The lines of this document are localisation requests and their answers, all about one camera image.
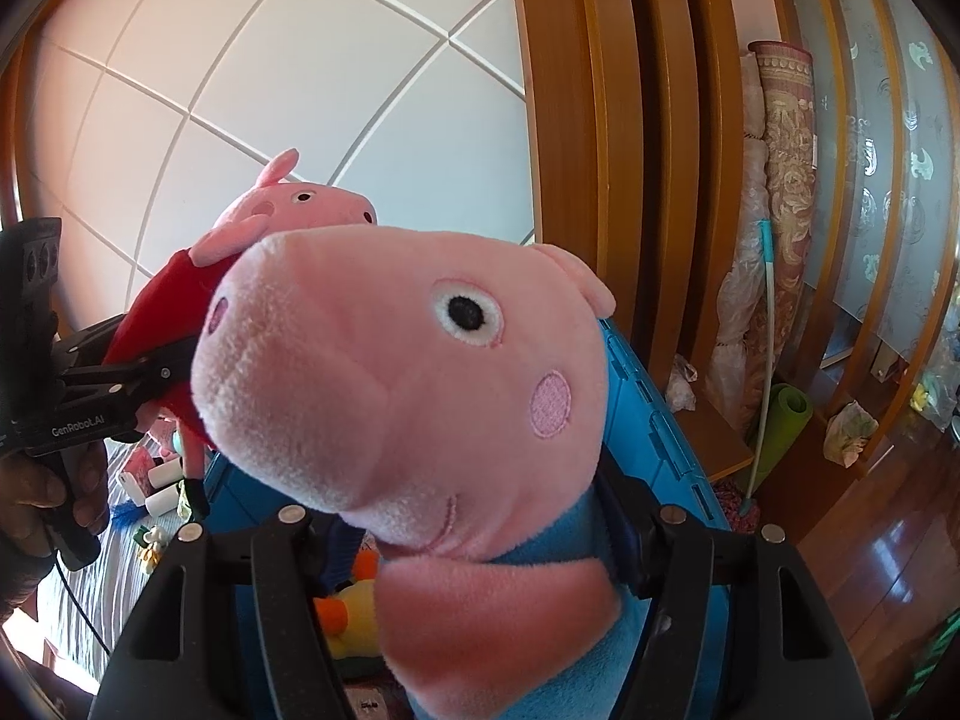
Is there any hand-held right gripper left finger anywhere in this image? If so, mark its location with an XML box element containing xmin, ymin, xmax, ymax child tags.
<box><xmin>88</xmin><ymin>506</ymin><xmax>357</xmax><ymax>720</ymax></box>

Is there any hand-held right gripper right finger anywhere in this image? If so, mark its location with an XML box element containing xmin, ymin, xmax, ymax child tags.
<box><xmin>600</xmin><ymin>457</ymin><xmax>875</xmax><ymax>720</ymax></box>

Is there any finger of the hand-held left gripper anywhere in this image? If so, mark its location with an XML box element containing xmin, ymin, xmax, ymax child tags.
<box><xmin>54</xmin><ymin>317</ymin><xmax>130</xmax><ymax>370</ymax></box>
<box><xmin>61</xmin><ymin>337</ymin><xmax>200</xmax><ymax>421</ymax></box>

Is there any blue plastic crate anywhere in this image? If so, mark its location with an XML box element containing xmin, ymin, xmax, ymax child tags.
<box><xmin>202</xmin><ymin>319</ymin><xmax>732</xmax><ymax>720</ymax></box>

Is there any pig plush with blue shirt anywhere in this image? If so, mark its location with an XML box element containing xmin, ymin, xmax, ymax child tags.
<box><xmin>191</xmin><ymin>226</ymin><xmax>653</xmax><ymax>720</ymax></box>

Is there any pig plush with red dress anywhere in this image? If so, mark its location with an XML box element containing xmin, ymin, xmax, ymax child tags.
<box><xmin>101</xmin><ymin>148</ymin><xmax>378</xmax><ymax>481</ymax></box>

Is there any person's left hand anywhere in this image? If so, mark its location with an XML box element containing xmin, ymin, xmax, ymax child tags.
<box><xmin>0</xmin><ymin>439</ymin><xmax>111</xmax><ymax>620</ymax></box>

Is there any yellow orange plush toy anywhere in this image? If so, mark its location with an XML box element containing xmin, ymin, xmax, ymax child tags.
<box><xmin>313</xmin><ymin>549</ymin><xmax>385</xmax><ymax>665</ymax></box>

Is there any small white green toy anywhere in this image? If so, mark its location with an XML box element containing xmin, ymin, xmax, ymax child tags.
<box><xmin>131</xmin><ymin>525</ymin><xmax>170</xmax><ymax>575</ymax></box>

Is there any green yoga mat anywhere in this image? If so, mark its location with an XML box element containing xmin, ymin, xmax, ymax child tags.
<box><xmin>742</xmin><ymin>382</ymin><xmax>815</xmax><ymax>496</ymax></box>

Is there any crumpled plastic bag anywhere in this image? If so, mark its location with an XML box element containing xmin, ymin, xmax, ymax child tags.
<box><xmin>664</xmin><ymin>352</ymin><xmax>702</xmax><ymax>413</ymax></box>
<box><xmin>823</xmin><ymin>399</ymin><xmax>880</xmax><ymax>466</ymax></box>

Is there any teal white mop pole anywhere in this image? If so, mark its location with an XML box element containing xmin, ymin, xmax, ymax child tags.
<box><xmin>739</xmin><ymin>219</ymin><xmax>777</xmax><ymax>533</ymax></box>

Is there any white wrapped roll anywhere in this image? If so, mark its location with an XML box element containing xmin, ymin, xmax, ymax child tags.
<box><xmin>712</xmin><ymin>52</ymin><xmax>773</xmax><ymax>436</ymax></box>

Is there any white padded headboard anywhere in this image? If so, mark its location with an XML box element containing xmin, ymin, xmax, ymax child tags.
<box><xmin>15</xmin><ymin>0</ymin><xmax>537</xmax><ymax>338</ymax></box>

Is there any rolled patterned carpet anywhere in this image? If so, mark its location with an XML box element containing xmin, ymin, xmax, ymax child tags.
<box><xmin>754</xmin><ymin>41</ymin><xmax>818</xmax><ymax>421</ymax></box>

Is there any wooden wardrobe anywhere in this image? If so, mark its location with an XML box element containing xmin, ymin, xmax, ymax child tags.
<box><xmin>506</xmin><ymin>0</ymin><xmax>960</xmax><ymax>481</ymax></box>

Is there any black cable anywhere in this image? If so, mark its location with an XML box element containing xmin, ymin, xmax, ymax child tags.
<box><xmin>52</xmin><ymin>551</ymin><xmax>113</xmax><ymax>653</ymax></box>

